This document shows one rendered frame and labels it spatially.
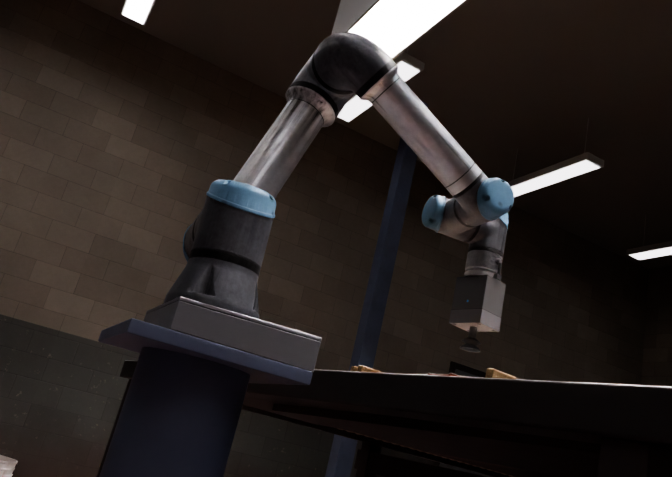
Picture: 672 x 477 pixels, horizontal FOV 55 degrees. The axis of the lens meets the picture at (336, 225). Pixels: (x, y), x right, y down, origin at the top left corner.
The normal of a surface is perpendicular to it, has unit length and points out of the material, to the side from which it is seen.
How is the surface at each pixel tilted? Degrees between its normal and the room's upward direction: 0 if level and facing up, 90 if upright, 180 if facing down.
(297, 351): 90
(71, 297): 90
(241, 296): 72
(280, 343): 90
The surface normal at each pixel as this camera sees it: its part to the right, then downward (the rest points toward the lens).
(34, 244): 0.46, -0.20
